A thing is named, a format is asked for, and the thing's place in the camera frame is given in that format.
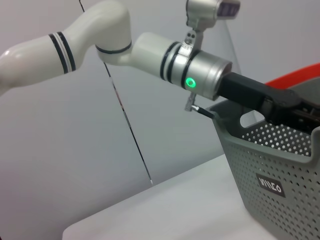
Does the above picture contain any gray perforated storage bin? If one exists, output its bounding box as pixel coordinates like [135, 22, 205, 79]
[208, 76, 320, 240]

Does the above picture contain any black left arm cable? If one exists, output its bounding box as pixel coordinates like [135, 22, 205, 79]
[197, 106, 219, 120]

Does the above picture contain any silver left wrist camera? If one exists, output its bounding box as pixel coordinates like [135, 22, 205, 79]
[181, 0, 242, 57]

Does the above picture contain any metal left arm cable plug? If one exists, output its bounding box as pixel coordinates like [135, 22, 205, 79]
[184, 92, 201, 113]

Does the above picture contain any orange bin handle clip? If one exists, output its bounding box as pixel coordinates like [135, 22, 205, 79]
[264, 62, 320, 89]

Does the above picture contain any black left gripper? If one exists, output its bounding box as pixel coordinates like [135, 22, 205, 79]
[219, 72, 320, 133]

